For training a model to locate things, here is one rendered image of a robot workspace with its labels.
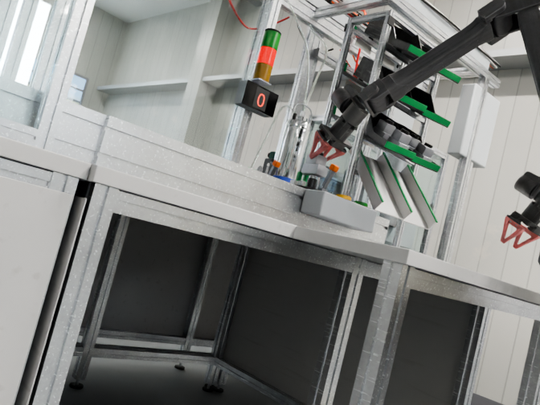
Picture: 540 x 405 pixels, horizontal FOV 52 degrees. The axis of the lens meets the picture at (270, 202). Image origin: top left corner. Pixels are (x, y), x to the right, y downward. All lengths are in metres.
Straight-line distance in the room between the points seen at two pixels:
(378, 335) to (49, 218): 0.63
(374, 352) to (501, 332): 3.53
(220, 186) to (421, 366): 1.25
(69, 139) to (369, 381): 0.71
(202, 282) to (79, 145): 2.24
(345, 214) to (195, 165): 0.42
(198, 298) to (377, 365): 2.23
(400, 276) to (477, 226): 3.72
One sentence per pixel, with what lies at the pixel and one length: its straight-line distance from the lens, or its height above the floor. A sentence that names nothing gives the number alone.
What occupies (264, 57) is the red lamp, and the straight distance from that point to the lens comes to 1.65.
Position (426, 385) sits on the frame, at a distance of 2.19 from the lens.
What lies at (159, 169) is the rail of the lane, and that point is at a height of 0.89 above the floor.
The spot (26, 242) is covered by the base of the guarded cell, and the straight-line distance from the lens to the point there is 0.98.
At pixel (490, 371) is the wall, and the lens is 4.63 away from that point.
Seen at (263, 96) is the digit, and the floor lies 1.21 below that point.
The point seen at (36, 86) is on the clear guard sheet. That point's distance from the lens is 1.01.
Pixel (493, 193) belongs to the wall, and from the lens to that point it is 4.80.
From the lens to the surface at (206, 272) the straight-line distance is 3.23.
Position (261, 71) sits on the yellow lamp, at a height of 1.28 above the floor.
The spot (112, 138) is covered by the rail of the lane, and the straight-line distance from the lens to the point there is 1.08.
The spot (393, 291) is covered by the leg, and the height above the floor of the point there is 0.78.
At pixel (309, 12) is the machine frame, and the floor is 2.05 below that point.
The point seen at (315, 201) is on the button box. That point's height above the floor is 0.93.
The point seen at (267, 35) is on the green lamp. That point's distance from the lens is 1.67.
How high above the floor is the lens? 0.80
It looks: 5 degrees up
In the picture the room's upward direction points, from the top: 14 degrees clockwise
